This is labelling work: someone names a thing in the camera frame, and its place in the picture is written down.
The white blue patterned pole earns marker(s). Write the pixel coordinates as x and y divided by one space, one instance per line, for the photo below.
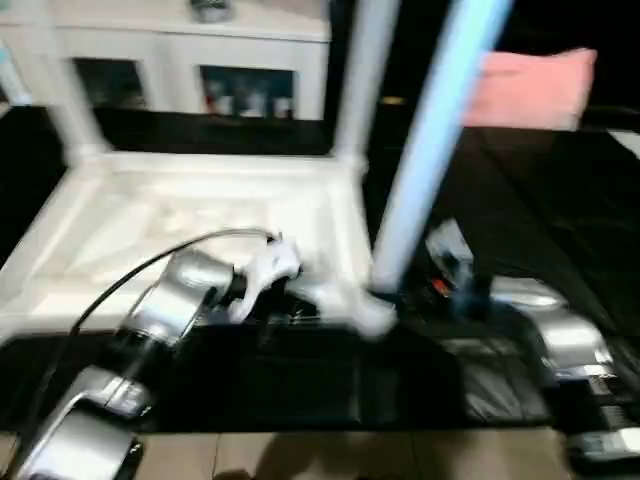
12 75

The white cabinet with glass doors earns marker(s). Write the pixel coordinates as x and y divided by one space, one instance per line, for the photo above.
200 40

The white plastic table leg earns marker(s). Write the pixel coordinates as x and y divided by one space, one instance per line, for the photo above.
360 75
75 110
440 125

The small yellow label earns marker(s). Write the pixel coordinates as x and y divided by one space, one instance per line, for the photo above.
393 100

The white flat board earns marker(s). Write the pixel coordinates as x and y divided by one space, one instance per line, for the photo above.
627 139

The pink pillow with print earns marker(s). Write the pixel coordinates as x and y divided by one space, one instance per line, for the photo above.
535 90

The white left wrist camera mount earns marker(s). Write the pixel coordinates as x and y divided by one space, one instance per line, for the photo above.
272 265

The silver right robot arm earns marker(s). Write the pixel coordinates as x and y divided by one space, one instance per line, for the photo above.
565 325

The dark bundle of small items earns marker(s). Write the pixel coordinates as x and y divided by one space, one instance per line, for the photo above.
210 10

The black work mat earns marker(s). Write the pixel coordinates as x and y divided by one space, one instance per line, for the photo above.
525 200

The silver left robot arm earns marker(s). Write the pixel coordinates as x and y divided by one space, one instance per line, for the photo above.
180 290

